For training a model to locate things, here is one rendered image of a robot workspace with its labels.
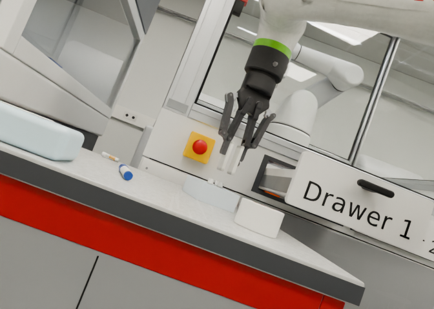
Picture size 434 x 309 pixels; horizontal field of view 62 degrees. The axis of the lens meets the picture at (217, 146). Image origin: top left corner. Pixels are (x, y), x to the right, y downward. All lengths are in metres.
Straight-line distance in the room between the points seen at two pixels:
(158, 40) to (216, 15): 3.47
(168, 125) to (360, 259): 0.68
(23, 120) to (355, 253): 0.95
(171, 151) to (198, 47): 0.31
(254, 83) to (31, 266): 0.57
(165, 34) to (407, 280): 3.89
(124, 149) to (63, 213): 3.90
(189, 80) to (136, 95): 3.37
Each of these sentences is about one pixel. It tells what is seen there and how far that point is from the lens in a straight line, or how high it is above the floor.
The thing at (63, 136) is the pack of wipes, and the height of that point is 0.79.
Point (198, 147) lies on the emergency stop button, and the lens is 0.95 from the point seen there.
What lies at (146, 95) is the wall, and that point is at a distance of 4.39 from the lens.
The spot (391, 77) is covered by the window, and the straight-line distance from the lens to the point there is 1.25.
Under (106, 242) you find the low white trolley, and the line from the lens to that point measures 0.45.
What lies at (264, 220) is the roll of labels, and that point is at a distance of 0.55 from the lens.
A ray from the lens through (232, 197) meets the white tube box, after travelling 0.74.
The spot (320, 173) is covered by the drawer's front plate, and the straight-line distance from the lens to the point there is 0.74.
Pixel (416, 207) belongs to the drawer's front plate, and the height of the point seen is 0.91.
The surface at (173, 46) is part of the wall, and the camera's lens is 4.51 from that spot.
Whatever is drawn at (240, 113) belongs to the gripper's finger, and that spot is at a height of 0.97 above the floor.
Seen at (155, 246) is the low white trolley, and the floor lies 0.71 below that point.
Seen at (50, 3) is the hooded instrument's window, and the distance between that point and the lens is 1.08.
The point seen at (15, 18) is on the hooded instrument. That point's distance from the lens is 0.92.
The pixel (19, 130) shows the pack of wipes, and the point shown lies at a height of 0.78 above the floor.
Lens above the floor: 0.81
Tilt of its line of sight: 5 degrees up
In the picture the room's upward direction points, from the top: 21 degrees clockwise
